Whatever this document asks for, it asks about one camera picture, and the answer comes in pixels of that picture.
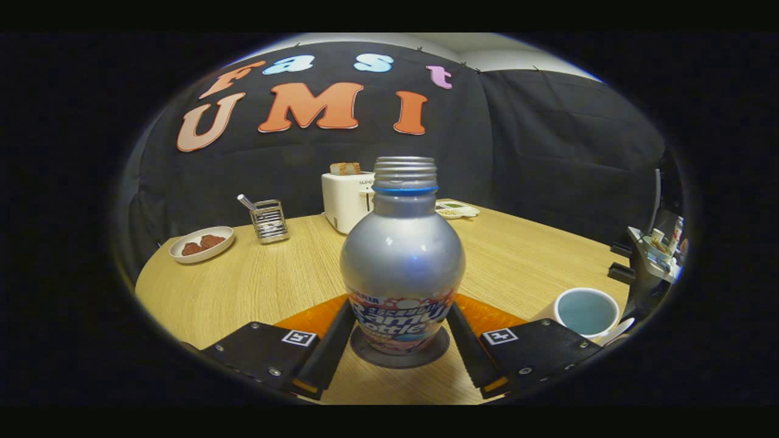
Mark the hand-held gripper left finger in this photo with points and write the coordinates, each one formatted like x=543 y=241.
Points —
x=328 y=359

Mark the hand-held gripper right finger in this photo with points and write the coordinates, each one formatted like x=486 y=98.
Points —
x=468 y=353

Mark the dark brown round coaster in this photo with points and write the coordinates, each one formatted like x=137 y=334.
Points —
x=370 y=356

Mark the silver juice bottle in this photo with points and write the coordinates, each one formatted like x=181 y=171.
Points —
x=401 y=261

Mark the white cup with blue inside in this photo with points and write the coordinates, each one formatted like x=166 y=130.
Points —
x=587 y=311

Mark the wooden table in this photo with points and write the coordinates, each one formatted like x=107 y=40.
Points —
x=255 y=286

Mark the white divided snack tray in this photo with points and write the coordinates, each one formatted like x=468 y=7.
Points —
x=456 y=210

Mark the white toaster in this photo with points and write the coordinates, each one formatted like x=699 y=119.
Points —
x=344 y=201

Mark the brown food piece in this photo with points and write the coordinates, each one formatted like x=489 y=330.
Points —
x=190 y=248
x=213 y=241

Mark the black table clamp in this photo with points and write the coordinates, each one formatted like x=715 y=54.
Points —
x=621 y=272
x=622 y=248

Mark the metal utensil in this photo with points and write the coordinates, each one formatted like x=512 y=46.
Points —
x=245 y=201

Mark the white round plate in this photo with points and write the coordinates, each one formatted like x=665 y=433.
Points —
x=179 y=253

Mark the toast slice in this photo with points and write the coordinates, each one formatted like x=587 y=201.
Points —
x=345 y=168

